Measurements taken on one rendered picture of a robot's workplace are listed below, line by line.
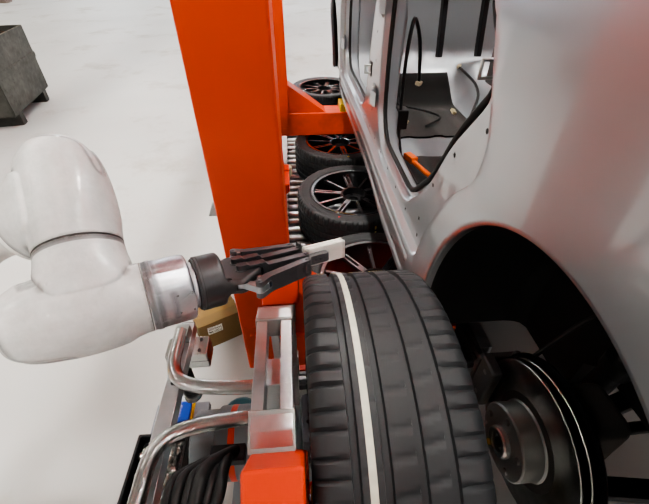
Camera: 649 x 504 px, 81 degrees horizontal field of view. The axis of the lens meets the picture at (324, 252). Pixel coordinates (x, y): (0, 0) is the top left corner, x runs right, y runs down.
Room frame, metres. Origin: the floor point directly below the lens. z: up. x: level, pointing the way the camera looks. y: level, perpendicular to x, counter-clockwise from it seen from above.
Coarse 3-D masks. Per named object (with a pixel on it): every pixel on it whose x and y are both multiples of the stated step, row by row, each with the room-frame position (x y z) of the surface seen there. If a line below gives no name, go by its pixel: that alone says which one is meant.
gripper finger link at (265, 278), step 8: (288, 264) 0.40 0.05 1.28; (296, 264) 0.40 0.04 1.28; (304, 264) 0.41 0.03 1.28; (272, 272) 0.38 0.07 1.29; (280, 272) 0.38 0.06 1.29; (288, 272) 0.39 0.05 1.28; (296, 272) 0.39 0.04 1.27; (304, 272) 0.40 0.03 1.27; (256, 280) 0.36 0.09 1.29; (264, 280) 0.36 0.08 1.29; (272, 280) 0.37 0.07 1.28; (280, 280) 0.37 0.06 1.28; (288, 280) 0.38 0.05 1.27; (296, 280) 0.39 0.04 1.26; (272, 288) 0.36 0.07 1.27; (264, 296) 0.35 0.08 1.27
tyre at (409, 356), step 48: (336, 288) 0.48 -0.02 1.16; (384, 288) 0.47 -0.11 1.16; (336, 336) 0.35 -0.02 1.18; (384, 336) 0.35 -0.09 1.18; (432, 336) 0.35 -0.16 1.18; (336, 384) 0.28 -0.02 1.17; (384, 384) 0.28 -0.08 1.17; (432, 384) 0.28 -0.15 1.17; (336, 432) 0.23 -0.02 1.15; (384, 432) 0.23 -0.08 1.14; (432, 432) 0.23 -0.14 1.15; (480, 432) 0.23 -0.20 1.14; (336, 480) 0.18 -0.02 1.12; (384, 480) 0.18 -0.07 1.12; (432, 480) 0.18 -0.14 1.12; (480, 480) 0.18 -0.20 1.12
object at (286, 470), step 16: (256, 464) 0.19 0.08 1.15; (272, 464) 0.19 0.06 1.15; (288, 464) 0.19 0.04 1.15; (304, 464) 0.19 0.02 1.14; (240, 480) 0.17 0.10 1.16; (256, 480) 0.17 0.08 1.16; (272, 480) 0.17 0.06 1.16; (288, 480) 0.17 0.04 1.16; (304, 480) 0.17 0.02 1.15; (240, 496) 0.15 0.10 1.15; (256, 496) 0.15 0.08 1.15; (272, 496) 0.15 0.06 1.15; (288, 496) 0.15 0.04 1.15; (304, 496) 0.15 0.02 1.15
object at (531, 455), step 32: (512, 384) 0.44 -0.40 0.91; (544, 384) 0.38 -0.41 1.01; (512, 416) 0.36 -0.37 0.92; (544, 416) 0.34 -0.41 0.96; (576, 416) 0.32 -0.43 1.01; (512, 448) 0.32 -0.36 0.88; (544, 448) 0.31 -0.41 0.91; (576, 448) 0.27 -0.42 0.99; (512, 480) 0.28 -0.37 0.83; (544, 480) 0.27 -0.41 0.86; (576, 480) 0.24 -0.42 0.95
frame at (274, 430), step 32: (256, 320) 0.43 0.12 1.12; (288, 320) 0.44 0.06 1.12; (256, 352) 0.37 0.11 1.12; (288, 352) 0.37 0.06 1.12; (256, 384) 0.31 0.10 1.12; (288, 384) 0.31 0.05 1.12; (256, 416) 0.26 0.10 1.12; (288, 416) 0.26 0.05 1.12; (256, 448) 0.22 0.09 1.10; (288, 448) 0.23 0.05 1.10
